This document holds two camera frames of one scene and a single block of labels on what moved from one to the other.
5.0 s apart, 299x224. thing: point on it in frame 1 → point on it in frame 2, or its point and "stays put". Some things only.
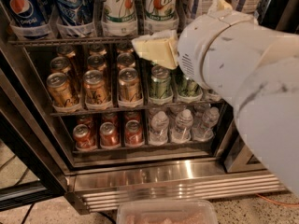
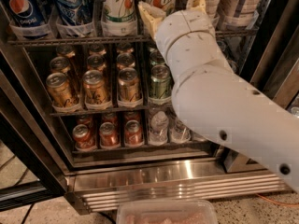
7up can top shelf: (119, 4) stays put
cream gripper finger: (220, 6) → (197, 1)
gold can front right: (129, 86) stays put
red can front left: (83, 138) stays put
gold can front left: (64, 93) stays put
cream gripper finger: (160, 47) → (151, 15)
